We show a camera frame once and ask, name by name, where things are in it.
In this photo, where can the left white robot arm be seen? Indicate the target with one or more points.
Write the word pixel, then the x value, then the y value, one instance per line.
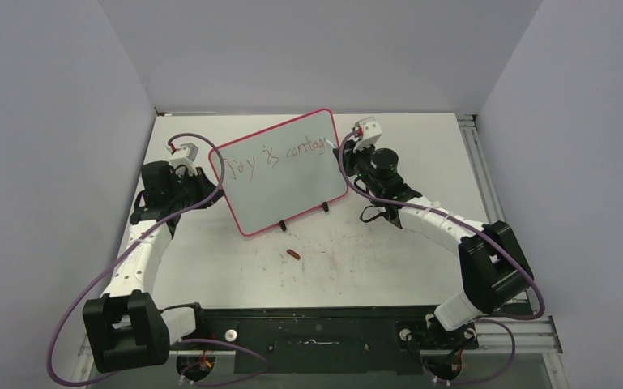
pixel 125 328

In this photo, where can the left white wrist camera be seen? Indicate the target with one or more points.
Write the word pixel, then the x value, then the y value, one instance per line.
pixel 185 155

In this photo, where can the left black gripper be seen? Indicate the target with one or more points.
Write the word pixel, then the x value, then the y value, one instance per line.
pixel 204 185

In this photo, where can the red marker cap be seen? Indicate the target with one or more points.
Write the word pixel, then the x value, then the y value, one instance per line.
pixel 293 254

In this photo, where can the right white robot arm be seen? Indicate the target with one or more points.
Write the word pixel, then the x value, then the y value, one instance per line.
pixel 493 267

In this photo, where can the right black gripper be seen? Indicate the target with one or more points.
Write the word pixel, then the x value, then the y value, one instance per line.
pixel 349 156

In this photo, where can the aluminium rail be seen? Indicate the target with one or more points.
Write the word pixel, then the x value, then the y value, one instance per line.
pixel 501 333
pixel 480 168

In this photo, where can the front aluminium rail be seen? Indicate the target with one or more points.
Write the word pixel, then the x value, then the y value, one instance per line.
pixel 501 333

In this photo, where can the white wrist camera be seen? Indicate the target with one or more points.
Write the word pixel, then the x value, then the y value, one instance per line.
pixel 369 132
pixel 185 155

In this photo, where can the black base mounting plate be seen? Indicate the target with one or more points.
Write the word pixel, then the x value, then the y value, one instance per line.
pixel 345 340

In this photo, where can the right aluminium rail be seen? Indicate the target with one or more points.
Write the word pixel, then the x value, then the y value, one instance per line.
pixel 480 168

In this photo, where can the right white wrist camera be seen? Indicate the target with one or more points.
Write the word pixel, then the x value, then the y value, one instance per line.
pixel 369 132

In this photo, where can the pink framed whiteboard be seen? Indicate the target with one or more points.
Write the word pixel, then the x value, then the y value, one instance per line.
pixel 281 172

